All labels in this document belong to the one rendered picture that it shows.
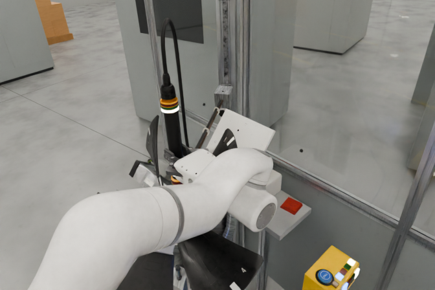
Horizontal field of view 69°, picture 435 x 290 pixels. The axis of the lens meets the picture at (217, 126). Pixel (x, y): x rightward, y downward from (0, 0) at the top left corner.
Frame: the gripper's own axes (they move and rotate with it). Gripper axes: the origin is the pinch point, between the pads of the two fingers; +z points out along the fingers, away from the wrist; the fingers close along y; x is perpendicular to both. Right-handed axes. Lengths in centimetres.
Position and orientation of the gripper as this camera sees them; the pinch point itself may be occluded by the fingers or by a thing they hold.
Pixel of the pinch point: (176, 152)
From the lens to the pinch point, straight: 85.9
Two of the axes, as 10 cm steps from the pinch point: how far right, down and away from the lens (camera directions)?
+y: 7.4, -3.6, 5.7
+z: -6.7, -3.6, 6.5
